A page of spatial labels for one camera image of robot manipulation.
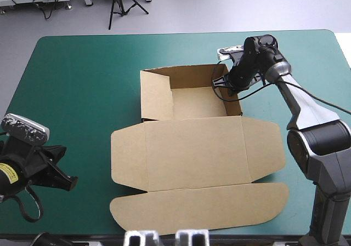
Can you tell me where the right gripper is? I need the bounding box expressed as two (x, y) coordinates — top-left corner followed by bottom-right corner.
(211, 51), (262, 98)

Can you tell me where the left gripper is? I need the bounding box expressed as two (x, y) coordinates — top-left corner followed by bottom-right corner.
(0, 134), (79, 192)

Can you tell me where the brown cardboard box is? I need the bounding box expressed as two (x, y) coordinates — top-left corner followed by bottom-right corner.
(109, 64), (290, 237)

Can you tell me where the black tripod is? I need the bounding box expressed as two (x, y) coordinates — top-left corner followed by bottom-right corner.
(107, 0), (150, 31)

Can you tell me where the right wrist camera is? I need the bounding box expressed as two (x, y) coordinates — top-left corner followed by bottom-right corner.
(217, 45), (245, 61)

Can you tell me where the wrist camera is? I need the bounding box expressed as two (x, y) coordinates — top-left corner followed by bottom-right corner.
(217, 45), (245, 61)
(1, 113), (50, 148)

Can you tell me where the black cable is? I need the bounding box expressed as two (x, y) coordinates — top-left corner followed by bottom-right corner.
(212, 61), (351, 114)
(15, 184), (45, 224)

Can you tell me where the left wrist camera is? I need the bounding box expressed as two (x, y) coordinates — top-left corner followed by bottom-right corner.
(1, 113), (50, 148)

